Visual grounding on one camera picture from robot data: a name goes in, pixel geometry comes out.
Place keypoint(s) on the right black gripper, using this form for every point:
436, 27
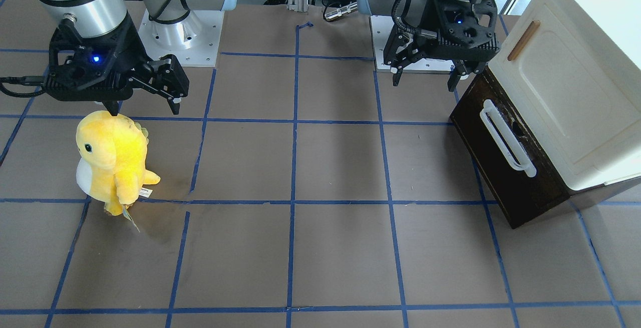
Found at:
131, 42

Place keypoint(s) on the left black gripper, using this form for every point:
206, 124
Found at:
429, 16

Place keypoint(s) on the white drawer handle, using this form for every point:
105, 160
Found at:
512, 150

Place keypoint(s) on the dark wooden drawer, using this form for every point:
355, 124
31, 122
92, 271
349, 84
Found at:
501, 152

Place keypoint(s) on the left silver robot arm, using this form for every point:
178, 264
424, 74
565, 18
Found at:
407, 32

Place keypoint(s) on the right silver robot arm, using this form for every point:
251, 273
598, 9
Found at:
94, 18

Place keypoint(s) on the dark wooden drawer cabinet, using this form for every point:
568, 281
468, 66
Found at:
516, 168

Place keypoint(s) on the yellow plush dinosaur toy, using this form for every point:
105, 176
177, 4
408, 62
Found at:
113, 164

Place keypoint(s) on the cream plastic storage box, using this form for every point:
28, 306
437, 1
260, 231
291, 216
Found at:
576, 84

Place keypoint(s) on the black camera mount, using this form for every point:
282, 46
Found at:
95, 69
464, 31

